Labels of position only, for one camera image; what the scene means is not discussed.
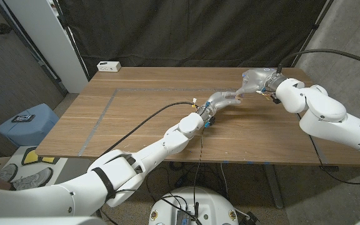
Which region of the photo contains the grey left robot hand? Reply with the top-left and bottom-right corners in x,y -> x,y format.
198,91 -> 243,126

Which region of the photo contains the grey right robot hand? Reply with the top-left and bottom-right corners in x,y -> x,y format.
235,67 -> 286,96

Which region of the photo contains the black backdrop curtain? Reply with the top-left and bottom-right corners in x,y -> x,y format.
54,0 -> 336,79

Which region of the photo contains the black backdrop stand pole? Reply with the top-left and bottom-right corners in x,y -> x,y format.
52,0 -> 91,81
291,0 -> 336,68

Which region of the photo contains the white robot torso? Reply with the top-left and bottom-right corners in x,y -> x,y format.
148,186 -> 239,225

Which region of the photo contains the grey table leg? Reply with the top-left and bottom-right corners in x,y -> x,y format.
262,164 -> 284,209

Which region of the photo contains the white power strip box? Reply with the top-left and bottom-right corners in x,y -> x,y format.
96,61 -> 122,73

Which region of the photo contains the black plug beside torso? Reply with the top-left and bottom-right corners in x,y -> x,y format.
244,211 -> 261,225

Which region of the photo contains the blue plastic stool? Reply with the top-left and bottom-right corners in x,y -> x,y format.
0,103 -> 60,148

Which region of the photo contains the white board yellow black marking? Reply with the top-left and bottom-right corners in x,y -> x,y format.
12,145 -> 70,171

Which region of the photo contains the black smartphone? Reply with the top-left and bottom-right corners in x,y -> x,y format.
11,114 -> 36,123

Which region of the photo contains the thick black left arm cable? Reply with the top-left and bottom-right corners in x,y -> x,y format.
100,101 -> 197,156

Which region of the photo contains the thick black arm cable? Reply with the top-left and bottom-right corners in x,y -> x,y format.
276,49 -> 360,74
100,101 -> 197,156

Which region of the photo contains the thin black left wrist wire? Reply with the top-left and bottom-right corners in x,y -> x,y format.
193,126 -> 206,216

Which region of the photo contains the thin black wrist wire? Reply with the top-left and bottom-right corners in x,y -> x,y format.
193,126 -> 206,216
297,112 -> 360,185

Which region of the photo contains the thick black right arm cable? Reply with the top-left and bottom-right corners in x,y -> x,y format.
276,49 -> 360,74

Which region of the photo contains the black floor cable tangle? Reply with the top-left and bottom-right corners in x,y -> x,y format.
145,161 -> 228,201

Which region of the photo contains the white floor cable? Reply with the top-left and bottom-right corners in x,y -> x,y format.
219,162 -> 229,196

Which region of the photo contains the thin black right wrist wire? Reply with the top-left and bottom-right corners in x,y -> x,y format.
297,112 -> 360,185

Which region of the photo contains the black metal rail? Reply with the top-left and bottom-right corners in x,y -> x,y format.
0,0 -> 68,96

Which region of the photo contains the white wall panel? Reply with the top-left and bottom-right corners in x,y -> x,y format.
3,0 -> 89,94

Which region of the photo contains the black door handle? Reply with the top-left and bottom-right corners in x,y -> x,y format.
0,23 -> 14,35

